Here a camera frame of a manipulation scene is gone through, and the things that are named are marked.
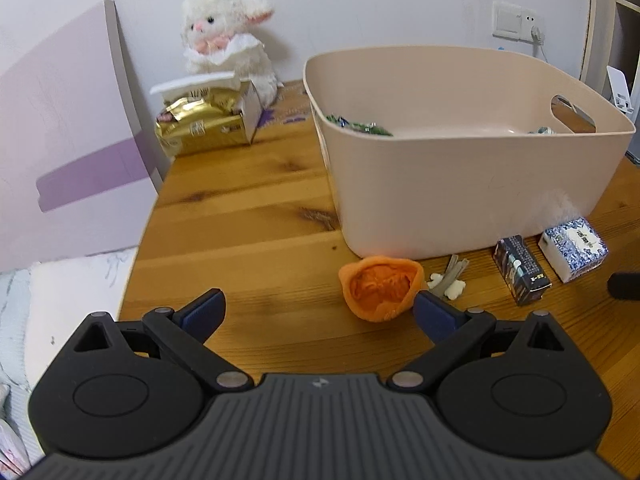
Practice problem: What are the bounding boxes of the wooden shelf unit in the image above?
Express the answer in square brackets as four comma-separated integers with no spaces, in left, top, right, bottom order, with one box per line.
[580,0,640,86]

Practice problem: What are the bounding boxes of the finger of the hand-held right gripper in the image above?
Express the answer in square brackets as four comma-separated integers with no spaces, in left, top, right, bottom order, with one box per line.
[607,272,640,302]

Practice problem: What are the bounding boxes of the blue patterned tissue pack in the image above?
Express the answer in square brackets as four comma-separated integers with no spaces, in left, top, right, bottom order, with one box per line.
[538,217,610,284]

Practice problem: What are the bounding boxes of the beige plastic basin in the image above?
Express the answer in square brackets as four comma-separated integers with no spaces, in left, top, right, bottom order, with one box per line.
[303,46,637,261]

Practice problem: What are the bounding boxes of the dark drink carton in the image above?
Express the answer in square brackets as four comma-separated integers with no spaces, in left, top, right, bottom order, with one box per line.
[492,234,552,307]

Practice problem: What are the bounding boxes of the pink headboard panel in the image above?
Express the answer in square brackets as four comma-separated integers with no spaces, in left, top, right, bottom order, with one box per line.
[0,0,172,273]

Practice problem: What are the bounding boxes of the gold snack bag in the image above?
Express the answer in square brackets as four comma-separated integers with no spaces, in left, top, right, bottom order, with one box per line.
[154,86,249,157]

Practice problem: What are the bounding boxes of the white plug with cable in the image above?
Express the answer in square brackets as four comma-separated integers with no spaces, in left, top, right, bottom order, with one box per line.
[530,24,547,61]

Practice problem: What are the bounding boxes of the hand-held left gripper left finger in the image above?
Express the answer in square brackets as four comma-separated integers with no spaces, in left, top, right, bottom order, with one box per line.
[74,288,254,394]

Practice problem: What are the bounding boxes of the white cardboard box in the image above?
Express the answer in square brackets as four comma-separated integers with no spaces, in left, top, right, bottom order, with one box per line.
[235,79,264,145]

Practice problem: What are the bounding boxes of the white stand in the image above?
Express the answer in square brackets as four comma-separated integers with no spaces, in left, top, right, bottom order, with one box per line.
[606,65,637,122]

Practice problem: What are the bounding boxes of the green candy wrappers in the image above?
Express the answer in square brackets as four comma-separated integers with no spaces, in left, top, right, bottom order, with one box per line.
[325,113,394,138]

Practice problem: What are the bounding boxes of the white wall switch socket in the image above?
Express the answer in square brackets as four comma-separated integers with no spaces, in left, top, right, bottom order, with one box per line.
[491,0,544,43]

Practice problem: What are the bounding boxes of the orange peel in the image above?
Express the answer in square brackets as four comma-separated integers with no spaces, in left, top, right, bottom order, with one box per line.
[338,256,425,322]

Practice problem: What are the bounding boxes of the purple printed mat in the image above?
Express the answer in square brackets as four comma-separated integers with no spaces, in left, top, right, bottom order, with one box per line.
[257,80,313,128]

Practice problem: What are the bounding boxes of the white plush rabbit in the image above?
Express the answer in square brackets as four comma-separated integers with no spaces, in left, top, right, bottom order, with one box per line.
[180,0,279,104]

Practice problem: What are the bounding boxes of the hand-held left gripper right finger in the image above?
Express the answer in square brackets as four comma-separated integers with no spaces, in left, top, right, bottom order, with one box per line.
[391,291,571,392]

